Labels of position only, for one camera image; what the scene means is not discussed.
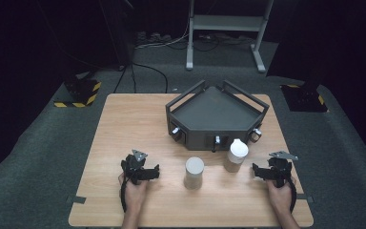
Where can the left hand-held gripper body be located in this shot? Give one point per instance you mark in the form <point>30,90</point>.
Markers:
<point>134,165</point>

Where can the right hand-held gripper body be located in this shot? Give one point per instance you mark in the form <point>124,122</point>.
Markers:
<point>281,165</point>

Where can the jar with white lid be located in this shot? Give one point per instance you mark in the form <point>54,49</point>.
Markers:
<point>236,156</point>

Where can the jar with grey lid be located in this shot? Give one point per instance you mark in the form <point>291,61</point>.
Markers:
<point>193,173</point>

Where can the dark grey corner rack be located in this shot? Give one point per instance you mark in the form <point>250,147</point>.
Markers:
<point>214,111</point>

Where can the person's left hand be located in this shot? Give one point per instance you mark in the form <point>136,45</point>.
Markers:
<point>135,195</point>

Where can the person's right hand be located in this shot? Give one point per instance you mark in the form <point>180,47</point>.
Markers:
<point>279,198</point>

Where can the silver black rack hook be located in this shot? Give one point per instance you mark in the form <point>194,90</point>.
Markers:
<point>216,142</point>
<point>176,132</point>
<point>256,134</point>

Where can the grey tape piece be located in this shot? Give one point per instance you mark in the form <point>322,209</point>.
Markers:
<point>308,198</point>
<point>76,199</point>

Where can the yellow black striped stand base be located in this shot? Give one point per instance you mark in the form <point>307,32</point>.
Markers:
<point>81,92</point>
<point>303,98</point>

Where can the black power strip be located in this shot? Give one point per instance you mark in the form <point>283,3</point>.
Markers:
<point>154,37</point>

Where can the white metal stand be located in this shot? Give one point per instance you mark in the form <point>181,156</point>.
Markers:
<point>225,23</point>

